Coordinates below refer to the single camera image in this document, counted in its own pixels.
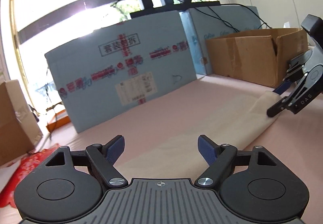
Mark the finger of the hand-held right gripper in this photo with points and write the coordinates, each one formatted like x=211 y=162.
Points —
x=282 y=87
x=302 y=92

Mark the orange tray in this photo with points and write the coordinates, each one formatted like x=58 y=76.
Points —
x=59 y=121

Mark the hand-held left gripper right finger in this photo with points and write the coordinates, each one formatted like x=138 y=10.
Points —
x=207 y=149

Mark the black clamp mount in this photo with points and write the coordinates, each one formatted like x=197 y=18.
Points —
x=34 y=113

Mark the narrow blue cardboard box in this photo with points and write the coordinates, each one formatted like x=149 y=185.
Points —
x=199 y=27

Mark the taped brown cardboard box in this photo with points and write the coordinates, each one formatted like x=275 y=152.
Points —
x=15 y=123

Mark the cream fabric shopping bag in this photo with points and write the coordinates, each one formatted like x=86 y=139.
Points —
x=257 y=113

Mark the stack of red paper decorations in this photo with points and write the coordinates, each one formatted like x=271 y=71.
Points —
x=27 y=171

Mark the pink table cover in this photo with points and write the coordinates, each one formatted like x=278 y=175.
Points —
x=222 y=87

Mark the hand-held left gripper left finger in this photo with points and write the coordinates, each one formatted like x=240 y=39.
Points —
x=115 y=149

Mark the large blue cardboard box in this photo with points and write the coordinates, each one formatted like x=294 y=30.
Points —
x=101 y=75

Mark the black power strip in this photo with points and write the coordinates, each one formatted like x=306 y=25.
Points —
x=176 y=9

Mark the open brown cardboard box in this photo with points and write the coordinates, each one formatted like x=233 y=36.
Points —
x=247 y=57

